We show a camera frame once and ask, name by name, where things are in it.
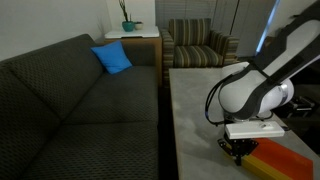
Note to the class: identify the striped armchair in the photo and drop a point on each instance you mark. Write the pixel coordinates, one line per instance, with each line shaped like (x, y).
(195, 53)

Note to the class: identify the dark gray fabric sofa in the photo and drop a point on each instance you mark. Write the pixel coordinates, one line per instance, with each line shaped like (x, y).
(83, 110)

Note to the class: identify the black case with silver trim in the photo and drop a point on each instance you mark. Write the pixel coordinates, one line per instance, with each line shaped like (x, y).
(303, 103)

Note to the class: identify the gray window blinds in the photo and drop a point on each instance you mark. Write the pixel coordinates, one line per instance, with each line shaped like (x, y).
(183, 9)

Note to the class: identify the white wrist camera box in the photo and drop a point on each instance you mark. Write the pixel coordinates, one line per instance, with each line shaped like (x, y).
(255, 130)

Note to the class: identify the wooden side table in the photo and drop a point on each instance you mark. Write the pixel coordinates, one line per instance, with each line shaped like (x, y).
(146, 42)

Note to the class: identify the blue throw pillow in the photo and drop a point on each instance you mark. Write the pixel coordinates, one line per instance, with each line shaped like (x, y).
(112, 57)

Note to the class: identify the small white plant pot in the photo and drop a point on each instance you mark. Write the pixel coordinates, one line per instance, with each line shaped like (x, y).
(138, 25)

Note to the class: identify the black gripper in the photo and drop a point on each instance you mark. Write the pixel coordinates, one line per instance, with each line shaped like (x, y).
(241, 146)

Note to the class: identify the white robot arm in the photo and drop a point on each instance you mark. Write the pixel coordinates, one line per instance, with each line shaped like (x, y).
(246, 93)

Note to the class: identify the teal pot with plant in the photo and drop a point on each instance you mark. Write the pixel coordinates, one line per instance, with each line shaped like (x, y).
(127, 26)

